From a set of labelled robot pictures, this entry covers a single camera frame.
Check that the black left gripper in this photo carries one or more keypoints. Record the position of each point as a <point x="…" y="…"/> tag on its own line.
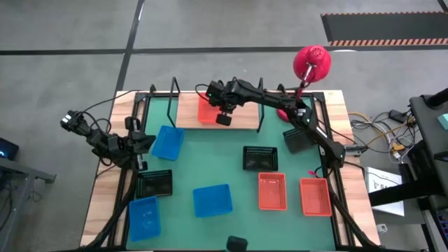
<point x="131" y="145"/>

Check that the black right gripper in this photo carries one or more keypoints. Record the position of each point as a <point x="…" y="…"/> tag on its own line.
<point x="231" y="94"/>

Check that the orange plastic basket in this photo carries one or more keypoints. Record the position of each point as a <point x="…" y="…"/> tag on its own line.
<point x="315" y="197"/>
<point x="206" y="115"/>
<point x="272" y="192"/>

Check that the blue plastic basket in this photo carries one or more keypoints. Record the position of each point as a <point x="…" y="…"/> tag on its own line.
<point x="144" y="218"/>
<point x="168" y="143"/>
<point x="212" y="200"/>

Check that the black plastic basket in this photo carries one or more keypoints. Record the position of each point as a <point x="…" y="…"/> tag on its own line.
<point x="260" y="159"/>
<point x="295" y="141"/>
<point x="154" y="183"/>

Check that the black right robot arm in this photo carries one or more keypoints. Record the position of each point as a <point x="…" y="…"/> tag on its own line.
<point x="315" y="130"/>

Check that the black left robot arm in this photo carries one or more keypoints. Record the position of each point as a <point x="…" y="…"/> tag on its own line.
<point x="99" y="140"/>

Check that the red desk lamp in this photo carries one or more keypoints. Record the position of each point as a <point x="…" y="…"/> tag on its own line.
<point x="312" y="61"/>

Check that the red tag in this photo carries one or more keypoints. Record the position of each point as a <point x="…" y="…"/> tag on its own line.
<point x="311" y="173"/>

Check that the grey metal stand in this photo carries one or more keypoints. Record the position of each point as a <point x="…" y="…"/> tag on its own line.
<point x="21" y="168"/>

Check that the black rounded object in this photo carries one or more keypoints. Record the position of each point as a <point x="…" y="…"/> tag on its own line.
<point x="237" y="244"/>

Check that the black electronic device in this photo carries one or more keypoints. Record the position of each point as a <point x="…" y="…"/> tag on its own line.
<point x="8" y="147"/>

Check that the white cardboard box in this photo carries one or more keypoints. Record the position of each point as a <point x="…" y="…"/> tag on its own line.
<point x="379" y="176"/>

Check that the black power adapter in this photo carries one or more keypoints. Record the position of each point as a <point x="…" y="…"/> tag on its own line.
<point x="397" y="115"/>

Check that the hazard striped floor mat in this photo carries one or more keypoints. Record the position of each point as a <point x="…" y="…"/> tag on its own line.
<point x="385" y="27"/>

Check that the small white device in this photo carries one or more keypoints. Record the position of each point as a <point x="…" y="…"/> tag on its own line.
<point x="381" y="228"/>

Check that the black equipment cart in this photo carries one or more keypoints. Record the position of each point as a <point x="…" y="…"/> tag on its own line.
<point x="425" y="115"/>

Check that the teal box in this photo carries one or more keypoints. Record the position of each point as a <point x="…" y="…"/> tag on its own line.
<point x="443" y="121"/>

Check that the wooden shelf with black frame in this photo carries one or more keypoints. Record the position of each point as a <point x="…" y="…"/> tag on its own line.
<point x="185" y="112"/>

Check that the black metal table frame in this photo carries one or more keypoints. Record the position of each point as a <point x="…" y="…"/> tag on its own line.
<point x="319" y="97"/>

